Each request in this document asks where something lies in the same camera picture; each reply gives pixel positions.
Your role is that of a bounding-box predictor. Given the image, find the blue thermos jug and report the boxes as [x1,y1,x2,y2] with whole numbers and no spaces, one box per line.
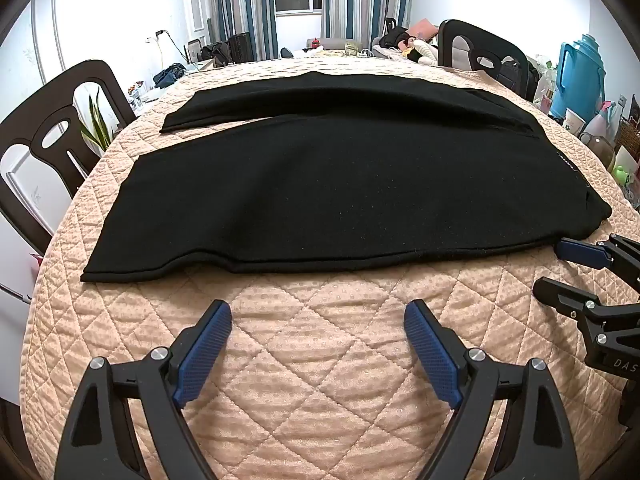
[556,34,607,121]

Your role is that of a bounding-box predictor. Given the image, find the pink bottle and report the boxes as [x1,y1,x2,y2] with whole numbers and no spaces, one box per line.
[580,110,611,138]

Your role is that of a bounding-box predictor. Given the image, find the black heater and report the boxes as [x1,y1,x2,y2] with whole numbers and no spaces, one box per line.
[227,32,252,63]

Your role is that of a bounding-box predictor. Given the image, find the pink cushion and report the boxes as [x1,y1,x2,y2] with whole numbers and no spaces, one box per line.
[407,17,441,41]

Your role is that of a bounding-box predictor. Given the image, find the black pants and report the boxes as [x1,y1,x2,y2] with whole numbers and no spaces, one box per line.
[80,71,613,283]

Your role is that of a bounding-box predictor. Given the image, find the metal rod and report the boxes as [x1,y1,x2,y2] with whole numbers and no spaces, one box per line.
[0,283,32,303]

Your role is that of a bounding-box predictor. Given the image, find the white plush toy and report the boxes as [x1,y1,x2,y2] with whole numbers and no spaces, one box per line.
[400,37,443,66]

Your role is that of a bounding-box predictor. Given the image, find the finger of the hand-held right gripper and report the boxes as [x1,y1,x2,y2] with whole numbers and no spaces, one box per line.
[554,233,640,286]
[532,276,640,334]

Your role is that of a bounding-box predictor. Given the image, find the white printed cup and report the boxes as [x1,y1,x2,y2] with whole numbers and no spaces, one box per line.
[563,107,587,135]

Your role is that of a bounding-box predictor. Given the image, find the glass jar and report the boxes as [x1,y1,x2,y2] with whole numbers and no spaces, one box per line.
[579,132,616,171]

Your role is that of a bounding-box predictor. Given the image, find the black handbag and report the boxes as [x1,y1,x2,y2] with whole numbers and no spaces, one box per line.
[199,41,232,67]

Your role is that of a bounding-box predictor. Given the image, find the green toy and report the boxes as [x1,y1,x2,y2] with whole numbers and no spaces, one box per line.
[612,152,638,186]

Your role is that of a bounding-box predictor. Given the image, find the wicker basket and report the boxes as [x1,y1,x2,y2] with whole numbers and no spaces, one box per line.
[614,115,640,153]

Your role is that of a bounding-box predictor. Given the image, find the green potted plant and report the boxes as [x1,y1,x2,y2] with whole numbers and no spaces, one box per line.
[80,92,118,156]

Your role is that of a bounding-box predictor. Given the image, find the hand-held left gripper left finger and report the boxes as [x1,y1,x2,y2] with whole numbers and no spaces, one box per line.
[54,299,233,480]

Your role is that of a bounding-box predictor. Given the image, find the dark blue bag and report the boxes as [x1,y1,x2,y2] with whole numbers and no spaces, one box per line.
[152,62,188,90]

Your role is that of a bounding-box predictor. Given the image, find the beige quilted table cover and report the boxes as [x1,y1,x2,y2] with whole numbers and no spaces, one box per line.
[20,55,640,480]

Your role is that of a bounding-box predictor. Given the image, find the black bag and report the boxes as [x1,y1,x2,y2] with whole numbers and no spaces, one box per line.
[379,25,416,51]

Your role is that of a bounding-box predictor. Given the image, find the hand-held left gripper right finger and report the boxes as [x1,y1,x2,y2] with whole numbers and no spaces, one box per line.
[404,299,581,480]

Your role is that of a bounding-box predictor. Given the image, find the dark wooden chair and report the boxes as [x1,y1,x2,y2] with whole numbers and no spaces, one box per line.
[0,59,138,253]
[437,19,531,98]

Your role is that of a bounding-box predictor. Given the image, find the striped curtain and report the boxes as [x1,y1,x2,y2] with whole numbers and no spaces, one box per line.
[320,0,416,43]
[204,0,280,63]

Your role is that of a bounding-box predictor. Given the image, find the black backpack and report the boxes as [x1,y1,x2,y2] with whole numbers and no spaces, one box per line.
[492,57,541,101]

